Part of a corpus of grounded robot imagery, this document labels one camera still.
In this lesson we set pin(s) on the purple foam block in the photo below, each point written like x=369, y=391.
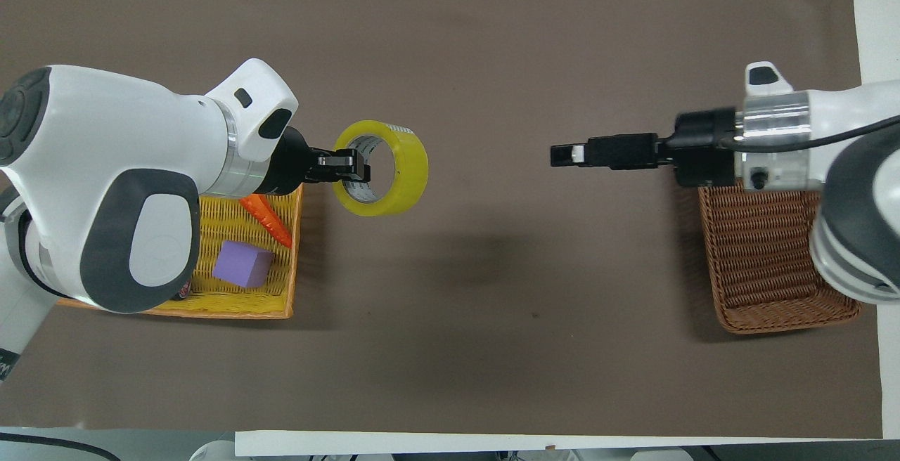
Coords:
x=242, y=264

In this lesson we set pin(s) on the brown wicker basket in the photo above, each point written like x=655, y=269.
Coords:
x=766, y=264

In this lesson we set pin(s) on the yellow wicker basket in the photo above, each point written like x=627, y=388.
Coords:
x=232, y=299

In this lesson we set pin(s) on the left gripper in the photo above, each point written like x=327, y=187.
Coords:
x=288, y=162

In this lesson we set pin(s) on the small dark red object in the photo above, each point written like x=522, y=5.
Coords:
x=183, y=291

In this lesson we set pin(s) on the orange toy carrot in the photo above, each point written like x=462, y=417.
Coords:
x=271, y=222

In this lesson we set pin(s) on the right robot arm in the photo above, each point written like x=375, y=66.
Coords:
x=854, y=187

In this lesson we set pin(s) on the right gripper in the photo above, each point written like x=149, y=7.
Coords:
x=703, y=148

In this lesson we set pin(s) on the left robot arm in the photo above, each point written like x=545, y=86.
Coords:
x=105, y=138

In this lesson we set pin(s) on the yellow tape roll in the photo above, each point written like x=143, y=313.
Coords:
x=406, y=166

